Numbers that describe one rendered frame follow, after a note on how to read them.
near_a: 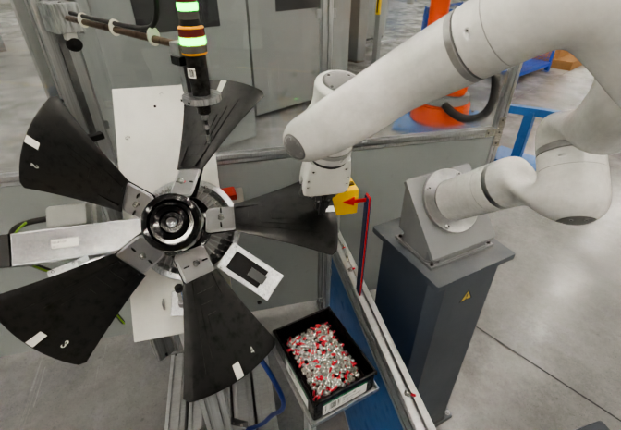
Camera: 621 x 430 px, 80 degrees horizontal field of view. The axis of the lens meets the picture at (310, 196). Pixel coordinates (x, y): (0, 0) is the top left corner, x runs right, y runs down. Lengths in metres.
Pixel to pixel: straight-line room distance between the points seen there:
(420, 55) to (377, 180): 1.32
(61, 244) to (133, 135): 0.34
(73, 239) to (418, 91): 0.82
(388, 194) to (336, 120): 1.34
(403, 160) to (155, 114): 1.10
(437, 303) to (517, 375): 1.07
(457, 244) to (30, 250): 1.08
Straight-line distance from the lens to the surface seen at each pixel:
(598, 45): 0.48
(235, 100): 0.89
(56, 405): 2.20
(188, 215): 0.80
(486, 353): 2.21
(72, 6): 1.24
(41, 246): 1.06
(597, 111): 0.67
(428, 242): 1.09
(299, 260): 1.94
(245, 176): 1.61
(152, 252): 0.88
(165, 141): 1.13
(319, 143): 0.56
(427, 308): 1.20
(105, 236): 1.01
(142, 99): 1.18
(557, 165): 0.86
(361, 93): 0.54
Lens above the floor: 1.67
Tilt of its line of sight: 33 degrees down
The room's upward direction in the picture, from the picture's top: straight up
